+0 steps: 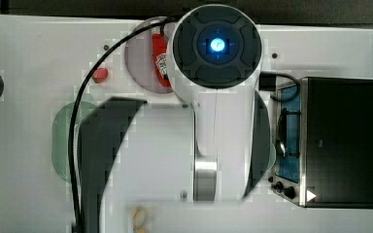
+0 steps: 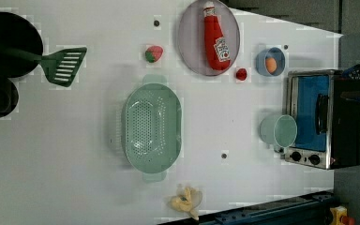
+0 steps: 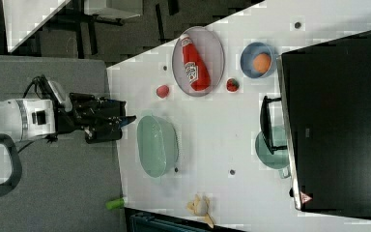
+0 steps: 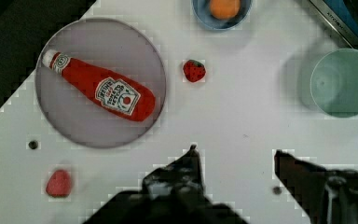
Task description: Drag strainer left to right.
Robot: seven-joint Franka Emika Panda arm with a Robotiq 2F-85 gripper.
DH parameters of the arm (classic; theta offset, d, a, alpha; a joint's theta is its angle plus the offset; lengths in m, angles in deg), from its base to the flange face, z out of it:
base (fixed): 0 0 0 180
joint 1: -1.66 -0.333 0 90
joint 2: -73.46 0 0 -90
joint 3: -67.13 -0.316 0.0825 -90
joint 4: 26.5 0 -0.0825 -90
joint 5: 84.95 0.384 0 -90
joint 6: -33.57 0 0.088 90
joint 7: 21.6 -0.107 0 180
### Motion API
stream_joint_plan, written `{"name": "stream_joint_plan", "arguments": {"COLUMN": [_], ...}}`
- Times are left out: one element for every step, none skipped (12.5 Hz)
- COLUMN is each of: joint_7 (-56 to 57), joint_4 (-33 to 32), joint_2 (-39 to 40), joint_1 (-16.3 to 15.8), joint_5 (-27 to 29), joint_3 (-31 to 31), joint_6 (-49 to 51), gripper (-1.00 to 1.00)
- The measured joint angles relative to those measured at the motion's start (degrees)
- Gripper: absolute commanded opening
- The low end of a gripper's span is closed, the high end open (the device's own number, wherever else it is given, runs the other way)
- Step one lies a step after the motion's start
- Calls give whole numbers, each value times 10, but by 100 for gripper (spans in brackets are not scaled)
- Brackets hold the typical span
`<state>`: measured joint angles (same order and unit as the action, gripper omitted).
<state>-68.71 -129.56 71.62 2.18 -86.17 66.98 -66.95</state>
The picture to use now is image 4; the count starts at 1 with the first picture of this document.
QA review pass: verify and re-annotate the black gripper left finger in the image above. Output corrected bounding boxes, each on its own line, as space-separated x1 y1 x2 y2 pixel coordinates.
142 144 206 212

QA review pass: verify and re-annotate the blue bowl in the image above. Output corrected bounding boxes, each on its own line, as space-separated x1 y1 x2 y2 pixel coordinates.
191 0 253 31

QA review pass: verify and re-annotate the red plush ketchup bottle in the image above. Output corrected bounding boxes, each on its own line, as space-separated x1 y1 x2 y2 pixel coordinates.
42 49 156 122

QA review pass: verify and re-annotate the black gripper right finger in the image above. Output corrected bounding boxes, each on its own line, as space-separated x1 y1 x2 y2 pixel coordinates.
274 150 358 224

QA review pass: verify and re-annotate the grey round plate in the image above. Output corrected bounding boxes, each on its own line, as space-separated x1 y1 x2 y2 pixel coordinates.
35 18 167 148

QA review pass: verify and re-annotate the orange toy fruit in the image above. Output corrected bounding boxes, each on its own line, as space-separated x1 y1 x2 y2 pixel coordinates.
209 0 241 20

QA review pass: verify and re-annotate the black toaster oven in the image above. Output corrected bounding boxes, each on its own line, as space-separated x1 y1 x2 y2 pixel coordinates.
305 0 358 49

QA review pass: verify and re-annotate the mint green mug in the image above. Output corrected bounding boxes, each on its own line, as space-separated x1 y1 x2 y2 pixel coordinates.
297 49 358 119

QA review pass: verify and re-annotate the red toy strawberry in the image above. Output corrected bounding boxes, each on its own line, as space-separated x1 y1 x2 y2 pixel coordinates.
183 60 207 83

